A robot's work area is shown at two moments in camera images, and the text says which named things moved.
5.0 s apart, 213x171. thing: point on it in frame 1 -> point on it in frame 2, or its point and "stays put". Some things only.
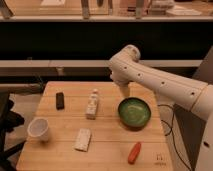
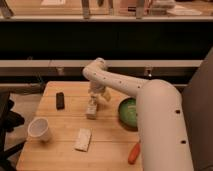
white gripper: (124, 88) -> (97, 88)
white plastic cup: (38, 130) stays put
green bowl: (134, 112) stays put
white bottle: (91, 112) stays put
